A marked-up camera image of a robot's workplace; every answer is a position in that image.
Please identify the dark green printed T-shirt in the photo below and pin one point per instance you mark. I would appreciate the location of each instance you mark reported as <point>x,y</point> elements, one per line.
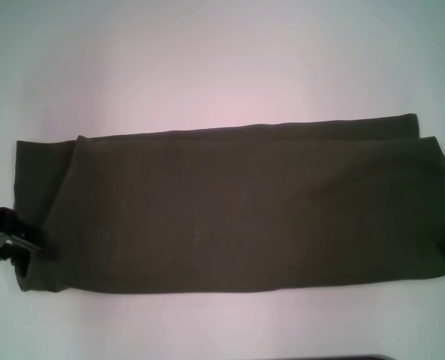
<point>226,206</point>

